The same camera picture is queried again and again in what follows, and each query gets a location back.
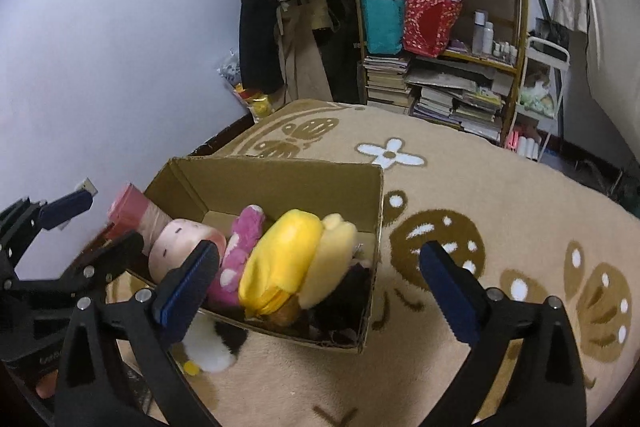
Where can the tall white bottle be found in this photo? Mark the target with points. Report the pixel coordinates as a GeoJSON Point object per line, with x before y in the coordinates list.
{"type": "Point", "coordinates": [479, 32]}

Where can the bright yellow plush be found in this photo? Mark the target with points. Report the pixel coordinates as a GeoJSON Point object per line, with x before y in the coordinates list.
{"type": "Point", "coordinates": [280, 267]}

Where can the white wall socket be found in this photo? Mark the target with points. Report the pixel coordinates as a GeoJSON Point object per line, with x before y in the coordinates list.
{"type": "Point", "coordinates": [88, 186]}

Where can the pink plush toy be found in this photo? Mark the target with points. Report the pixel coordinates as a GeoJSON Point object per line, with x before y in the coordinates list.
{"type": "Point", "coordinates": [242, 237]}

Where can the short white bottle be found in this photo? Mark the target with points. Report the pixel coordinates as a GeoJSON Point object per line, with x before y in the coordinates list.
{"type": "Point", "coordinates": [488, 39]}

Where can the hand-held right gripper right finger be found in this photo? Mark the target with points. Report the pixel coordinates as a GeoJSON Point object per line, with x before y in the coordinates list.
{"type": "Point", "coordinates": [450, 299]}

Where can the red gift bag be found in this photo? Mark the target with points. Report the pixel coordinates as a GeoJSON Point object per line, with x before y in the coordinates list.
{"type": "Point", "coordinates": [427, 24]}

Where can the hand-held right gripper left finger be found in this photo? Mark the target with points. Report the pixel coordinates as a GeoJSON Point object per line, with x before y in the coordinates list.
{"type": "Point", "coordinates": [185, 294]}

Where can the neat stack of books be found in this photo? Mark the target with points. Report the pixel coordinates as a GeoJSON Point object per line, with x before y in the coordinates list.
{"type": "Point", "coordinates": [385, 87]}

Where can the pale green packets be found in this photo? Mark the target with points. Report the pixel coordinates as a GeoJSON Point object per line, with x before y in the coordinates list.
{"type": "Point", "coordinates": [537, 99]}

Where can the beige trousers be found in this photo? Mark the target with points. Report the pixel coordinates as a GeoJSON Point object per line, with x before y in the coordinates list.
{"type": "Point", "coordinates": [305, 67]}

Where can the dark cloth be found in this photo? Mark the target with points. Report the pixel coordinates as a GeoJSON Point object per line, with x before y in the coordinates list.
{"type": "Point", "coordinates": [350, 302]}

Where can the pink and white bottles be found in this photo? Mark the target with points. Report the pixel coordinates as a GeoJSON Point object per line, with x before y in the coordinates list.
{"type": "Point", "coordinates": [525, 147]}

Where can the teal bag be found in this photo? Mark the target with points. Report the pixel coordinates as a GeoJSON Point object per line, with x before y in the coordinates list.
{"type": "Point", "coordinates": [382, 24]}

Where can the row of small bottles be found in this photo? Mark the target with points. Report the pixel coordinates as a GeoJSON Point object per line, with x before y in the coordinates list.
{"type": "Point", "coordinates": [505, 53]}

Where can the messy pile of books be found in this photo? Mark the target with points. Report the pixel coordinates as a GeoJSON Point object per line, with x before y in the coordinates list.
{"type": "Point", "coordinates": [465, 107]}

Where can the dark framed picture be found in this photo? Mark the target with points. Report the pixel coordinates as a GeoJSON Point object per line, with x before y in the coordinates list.
{"type": "Point", "coordinates": [550, 29]}

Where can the plastic bag of toys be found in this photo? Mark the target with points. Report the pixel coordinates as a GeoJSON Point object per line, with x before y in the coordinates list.
{"type": "Point", "coordinates": [255, 104]}

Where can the dark bag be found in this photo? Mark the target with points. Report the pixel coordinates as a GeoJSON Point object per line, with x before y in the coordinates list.
{"type": "Point", "coordinates": [615, 187]}

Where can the white cart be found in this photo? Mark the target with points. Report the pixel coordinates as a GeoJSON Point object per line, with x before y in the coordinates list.
{"type": "Point", "coordinates": [547, 47]}

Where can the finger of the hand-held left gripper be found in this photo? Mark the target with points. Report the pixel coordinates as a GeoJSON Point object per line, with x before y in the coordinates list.
{"type": "Point", "coordinates": [117, 252]}
{"type": "Point", "coordinates": [65, 209]}

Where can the dark hanging clothes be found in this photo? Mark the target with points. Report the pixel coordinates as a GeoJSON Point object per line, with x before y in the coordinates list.
{"type": "Point", "coordinates": [345, 57]}

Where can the white fabric cover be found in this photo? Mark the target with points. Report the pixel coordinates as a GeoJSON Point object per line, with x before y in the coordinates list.
{"type": "Point", "coordinates": [615, 82]}

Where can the light pink face plush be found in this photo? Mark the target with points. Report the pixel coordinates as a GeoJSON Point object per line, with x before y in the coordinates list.
{"type": "Point", "coordinates": [175, 242]}

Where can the black and white penguin plush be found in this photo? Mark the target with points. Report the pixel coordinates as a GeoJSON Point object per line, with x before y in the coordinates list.
{"type": "Point", "coordinates": [210, 347]}

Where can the printed cardboard box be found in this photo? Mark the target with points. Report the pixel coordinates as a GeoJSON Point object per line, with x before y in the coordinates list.
{"type": "Point", "coordinates": [280, 187]}

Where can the black coat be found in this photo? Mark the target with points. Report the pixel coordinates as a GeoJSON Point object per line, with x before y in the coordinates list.
{"type": "Point", "coordinates": [255, 32]}

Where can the pale yellow plush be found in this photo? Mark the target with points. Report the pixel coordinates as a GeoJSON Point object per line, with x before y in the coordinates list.
{"type": "Point", "coordinates": [335, 252]}

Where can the pink packet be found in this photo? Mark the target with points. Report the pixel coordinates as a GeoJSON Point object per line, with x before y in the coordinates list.
{"type": "Point", "coordinates": [129, 207]}

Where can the beige patterned rug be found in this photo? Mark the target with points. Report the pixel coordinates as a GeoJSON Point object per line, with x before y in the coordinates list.
{"type": "Point", "coordinates": [500, 187]}

